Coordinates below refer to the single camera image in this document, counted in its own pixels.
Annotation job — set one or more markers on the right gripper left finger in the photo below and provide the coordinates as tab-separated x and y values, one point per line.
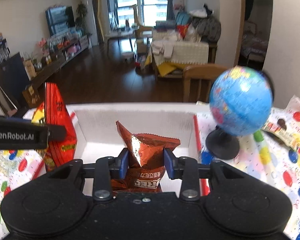
103	171

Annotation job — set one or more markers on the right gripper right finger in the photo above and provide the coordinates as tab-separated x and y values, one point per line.
189	171

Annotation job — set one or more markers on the brown Oreo snack bag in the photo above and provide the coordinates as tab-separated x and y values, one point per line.
146	161

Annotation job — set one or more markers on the red yellow chips bag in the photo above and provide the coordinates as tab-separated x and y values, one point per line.
53	111

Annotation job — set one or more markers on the red cardboard box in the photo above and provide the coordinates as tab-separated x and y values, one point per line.
97	135

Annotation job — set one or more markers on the blue desk globe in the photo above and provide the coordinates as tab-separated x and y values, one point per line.
240	102

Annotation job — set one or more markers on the TV cabinet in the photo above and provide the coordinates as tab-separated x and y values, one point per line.
60	59

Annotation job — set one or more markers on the balloon pattern tablecloth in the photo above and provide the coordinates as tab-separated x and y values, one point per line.
260	155

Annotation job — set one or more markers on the snack wrapper near globe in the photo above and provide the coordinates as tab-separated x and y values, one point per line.
289	139

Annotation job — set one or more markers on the small round stool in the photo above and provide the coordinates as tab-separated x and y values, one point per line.
127	56

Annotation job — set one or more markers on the sofa with cream cover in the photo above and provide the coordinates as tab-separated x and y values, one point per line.
168	54

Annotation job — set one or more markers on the television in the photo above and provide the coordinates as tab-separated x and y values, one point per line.
59	19

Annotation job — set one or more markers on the coffee table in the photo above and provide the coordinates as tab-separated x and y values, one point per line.
121	35

